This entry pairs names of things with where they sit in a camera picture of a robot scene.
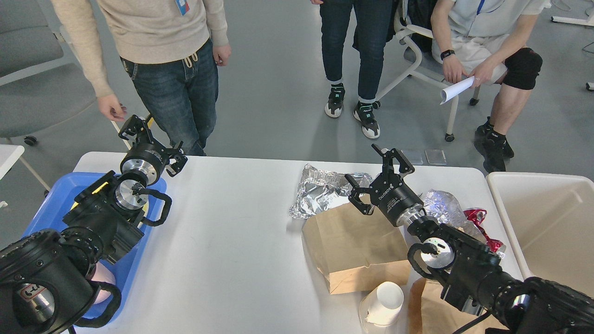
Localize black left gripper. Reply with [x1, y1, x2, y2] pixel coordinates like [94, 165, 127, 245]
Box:
[118, 115, 187, 186]

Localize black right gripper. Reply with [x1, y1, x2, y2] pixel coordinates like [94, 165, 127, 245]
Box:
[344, 144, 425, 227]

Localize foil ball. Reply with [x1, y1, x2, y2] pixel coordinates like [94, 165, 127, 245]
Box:
[421, 189, 486, 243]

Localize brown paper bag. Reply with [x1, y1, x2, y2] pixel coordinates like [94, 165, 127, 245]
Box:
[303, 203, 411, 295]
[407, 277, 506, 334]

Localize aluminium foil sheet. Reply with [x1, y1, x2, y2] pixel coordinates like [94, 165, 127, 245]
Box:
[289, 164, 352, 218]

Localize pink ribbed mug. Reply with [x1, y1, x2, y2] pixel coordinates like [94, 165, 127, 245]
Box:
[91, 262, 116, 304]

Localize yellow plastic plate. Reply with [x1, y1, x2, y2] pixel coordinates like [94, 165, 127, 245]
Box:
[64, 179, 151, 226]

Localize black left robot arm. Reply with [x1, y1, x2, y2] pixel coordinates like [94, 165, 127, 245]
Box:
[0, 116, 187, 334]

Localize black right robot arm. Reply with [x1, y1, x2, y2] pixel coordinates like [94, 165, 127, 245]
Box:
[345, 145, 594, 334]

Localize person in beige sweater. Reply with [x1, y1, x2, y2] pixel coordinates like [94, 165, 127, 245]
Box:
[50, 0, 232, 156]

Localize white paper sheets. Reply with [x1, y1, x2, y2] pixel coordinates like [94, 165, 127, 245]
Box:
[440, 76, 475, 104]

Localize white grey office chair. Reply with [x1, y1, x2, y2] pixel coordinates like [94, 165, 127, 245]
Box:
[371, 0, 481, 142]

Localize white paper cup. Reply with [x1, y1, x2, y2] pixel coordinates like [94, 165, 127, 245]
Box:
[359, 282, 404, 334]

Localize white side table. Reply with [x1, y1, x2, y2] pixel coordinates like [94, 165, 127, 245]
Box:
[0, 144, 51, 193]

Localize beige plastic bin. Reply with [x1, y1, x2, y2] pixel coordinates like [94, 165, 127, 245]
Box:
[486, 173, 594, 296]

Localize person in dark jeans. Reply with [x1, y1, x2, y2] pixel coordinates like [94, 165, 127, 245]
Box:
[310, 0, 400, 140]

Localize seated person in white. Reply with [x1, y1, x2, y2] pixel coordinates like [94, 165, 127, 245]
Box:
[431, 0, 546, 173]

